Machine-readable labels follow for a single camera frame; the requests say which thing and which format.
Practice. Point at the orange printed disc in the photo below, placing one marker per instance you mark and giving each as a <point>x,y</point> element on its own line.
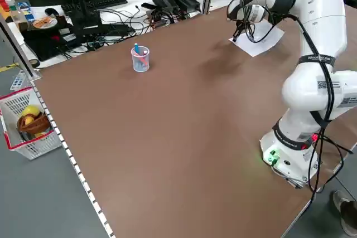
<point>42,23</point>

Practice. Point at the small yellow fruit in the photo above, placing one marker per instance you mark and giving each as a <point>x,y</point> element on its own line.
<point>29,121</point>

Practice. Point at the flat black box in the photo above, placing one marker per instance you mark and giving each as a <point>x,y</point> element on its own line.
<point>47,45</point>

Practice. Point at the white A4 paper sheet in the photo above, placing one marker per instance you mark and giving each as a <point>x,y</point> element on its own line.
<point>262,44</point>

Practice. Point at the black remote control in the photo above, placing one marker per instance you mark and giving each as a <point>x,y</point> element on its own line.
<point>147,5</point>

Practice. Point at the black keyboard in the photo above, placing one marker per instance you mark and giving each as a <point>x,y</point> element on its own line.
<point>106,1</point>

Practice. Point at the clear plastic pen cup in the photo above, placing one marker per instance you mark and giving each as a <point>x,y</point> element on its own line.
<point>140,63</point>

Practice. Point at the large yellow fruit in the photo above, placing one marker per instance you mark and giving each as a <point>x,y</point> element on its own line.
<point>31,110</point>

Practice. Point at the blue white carton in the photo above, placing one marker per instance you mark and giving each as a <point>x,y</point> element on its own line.
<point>25,10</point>

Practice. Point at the brown wicker basket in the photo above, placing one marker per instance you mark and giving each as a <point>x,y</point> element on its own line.
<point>39,123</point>

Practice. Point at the person's shoe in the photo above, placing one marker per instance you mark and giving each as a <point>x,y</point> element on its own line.
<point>347,213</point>

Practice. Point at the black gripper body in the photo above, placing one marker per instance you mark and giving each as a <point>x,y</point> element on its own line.
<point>240,24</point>

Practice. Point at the blue pen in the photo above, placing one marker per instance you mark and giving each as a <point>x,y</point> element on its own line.
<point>137,49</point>

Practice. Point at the aluminium frame beam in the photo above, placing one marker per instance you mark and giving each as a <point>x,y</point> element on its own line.
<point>16,48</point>

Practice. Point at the clear bottle white cap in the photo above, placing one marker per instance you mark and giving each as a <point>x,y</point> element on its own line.
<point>16,16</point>

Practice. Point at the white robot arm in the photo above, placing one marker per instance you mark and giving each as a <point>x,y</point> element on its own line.
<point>315,12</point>

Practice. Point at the white basket red rim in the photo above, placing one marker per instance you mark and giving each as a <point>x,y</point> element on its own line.
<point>36,148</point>

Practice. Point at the black power supply unit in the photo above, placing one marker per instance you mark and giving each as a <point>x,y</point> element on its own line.
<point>164,2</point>
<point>185,1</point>

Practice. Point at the pink pen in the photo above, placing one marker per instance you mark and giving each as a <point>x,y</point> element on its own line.
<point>145,53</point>

